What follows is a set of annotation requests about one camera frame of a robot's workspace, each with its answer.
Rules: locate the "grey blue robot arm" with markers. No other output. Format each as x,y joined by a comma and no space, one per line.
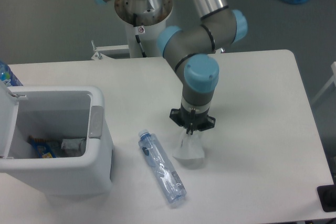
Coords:
199,73

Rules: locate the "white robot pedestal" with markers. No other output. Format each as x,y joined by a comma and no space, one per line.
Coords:
148,36

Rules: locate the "black device at table edge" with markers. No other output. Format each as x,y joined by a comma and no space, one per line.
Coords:
326,195

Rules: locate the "crumpled silver wrapper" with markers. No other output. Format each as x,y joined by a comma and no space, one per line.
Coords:
74,147

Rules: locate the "blue snack wrapper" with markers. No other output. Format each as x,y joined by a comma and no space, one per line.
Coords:
42,148

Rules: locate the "blue labelled bottle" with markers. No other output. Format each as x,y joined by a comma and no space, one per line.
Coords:
8,77

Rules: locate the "clear plastic water bottle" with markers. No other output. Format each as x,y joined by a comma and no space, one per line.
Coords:
162,168

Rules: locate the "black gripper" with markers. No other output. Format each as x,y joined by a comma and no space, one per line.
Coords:
192,120

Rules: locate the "white trash can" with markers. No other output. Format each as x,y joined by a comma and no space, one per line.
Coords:
54,113

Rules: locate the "white frame at right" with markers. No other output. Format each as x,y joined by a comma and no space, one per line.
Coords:
326,89

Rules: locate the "clear plastic bag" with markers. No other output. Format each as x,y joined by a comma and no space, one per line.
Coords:
189,151

